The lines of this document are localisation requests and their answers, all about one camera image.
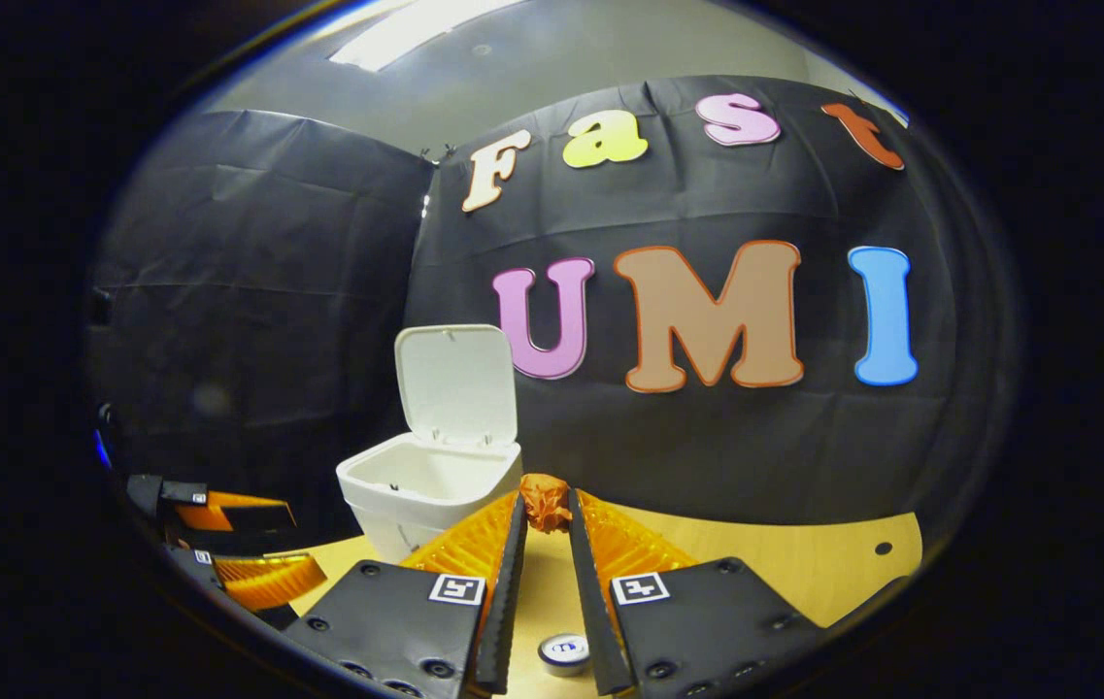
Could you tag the wooden desktop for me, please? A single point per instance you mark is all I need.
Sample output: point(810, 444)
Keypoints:
point(785, 563)

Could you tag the black backdrop cloth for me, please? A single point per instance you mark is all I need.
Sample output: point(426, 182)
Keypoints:
point(707, 456)

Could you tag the ceiling light panel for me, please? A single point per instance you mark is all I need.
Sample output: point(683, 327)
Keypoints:
point(406, 29)

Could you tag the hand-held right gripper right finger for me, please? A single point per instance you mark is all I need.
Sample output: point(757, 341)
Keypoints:
point(595, 602)

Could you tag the blue pop can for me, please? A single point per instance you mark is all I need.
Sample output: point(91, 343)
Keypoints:
point(563, 655)

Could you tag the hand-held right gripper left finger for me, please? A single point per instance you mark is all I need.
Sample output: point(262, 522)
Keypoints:
point(508, 602)

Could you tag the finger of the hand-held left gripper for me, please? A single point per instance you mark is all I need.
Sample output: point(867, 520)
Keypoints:
point(270, 581)
point(221, 513)

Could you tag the white desktop garbage bin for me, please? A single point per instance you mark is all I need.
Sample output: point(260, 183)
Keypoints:
point(454, 388)

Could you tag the orange paper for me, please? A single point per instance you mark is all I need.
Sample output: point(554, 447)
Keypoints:
point(546, 500)

